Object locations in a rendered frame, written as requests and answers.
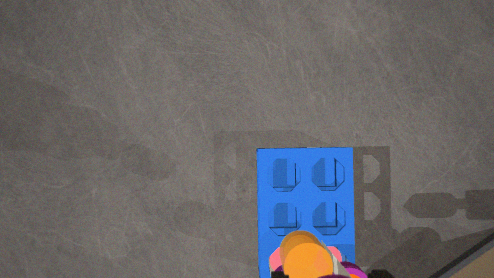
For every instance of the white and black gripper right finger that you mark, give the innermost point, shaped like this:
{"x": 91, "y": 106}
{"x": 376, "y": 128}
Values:
{"x": 380, "y": 274}

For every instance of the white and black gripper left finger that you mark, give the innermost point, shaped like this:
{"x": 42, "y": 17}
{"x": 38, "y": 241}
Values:
{"x": 279, "y": 274}

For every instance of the blue tube rack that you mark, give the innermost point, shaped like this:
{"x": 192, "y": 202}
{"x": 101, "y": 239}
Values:
{"x": 289, "y": 184}

